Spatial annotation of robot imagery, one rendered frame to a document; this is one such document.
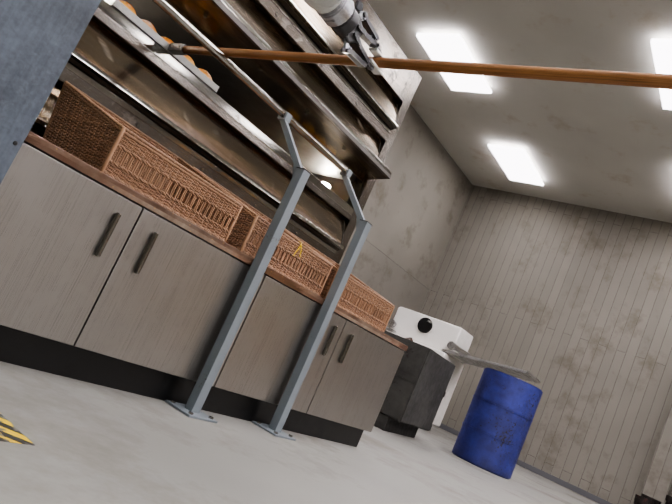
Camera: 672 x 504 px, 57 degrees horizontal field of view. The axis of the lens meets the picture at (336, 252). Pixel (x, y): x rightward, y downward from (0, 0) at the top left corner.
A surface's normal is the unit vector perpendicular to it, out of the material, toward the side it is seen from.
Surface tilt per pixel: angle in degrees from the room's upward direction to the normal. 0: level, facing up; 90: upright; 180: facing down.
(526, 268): 90
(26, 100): 90
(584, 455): 90
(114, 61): 70
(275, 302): 90
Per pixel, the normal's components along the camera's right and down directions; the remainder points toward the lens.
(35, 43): 0.76, 0.24
